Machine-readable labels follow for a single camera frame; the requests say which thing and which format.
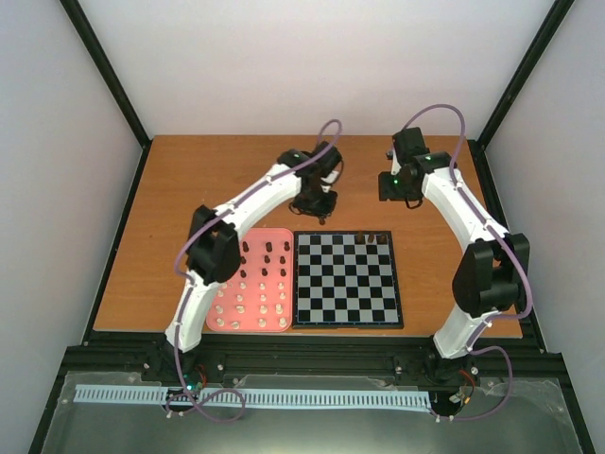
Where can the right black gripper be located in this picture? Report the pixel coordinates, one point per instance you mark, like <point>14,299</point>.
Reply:
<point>385,192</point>

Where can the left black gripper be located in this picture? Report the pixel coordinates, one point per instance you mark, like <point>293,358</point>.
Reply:
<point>321,213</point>

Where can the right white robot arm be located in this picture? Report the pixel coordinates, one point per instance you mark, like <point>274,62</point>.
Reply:
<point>492,274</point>

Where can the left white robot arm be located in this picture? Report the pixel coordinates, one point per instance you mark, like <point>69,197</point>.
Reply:
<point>212,253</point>

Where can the black and white chessboard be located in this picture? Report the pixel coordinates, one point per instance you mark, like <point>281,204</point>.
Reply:
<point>341,284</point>

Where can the pink plastic tray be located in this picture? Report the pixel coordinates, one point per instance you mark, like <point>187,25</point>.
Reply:
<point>258,299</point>

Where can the right black frame post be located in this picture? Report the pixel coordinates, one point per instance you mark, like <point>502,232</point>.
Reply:
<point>537,47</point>

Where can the black frame post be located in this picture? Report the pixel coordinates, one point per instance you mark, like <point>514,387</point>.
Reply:
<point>537,47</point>
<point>104,67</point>

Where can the black aluminium base frame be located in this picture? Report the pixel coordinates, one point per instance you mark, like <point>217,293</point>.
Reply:
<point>145,352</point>

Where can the left black frame post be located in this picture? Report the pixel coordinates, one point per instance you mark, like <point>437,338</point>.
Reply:
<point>104,67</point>

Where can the light blue cable duct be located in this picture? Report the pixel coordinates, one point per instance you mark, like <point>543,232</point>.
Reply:
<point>260,399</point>

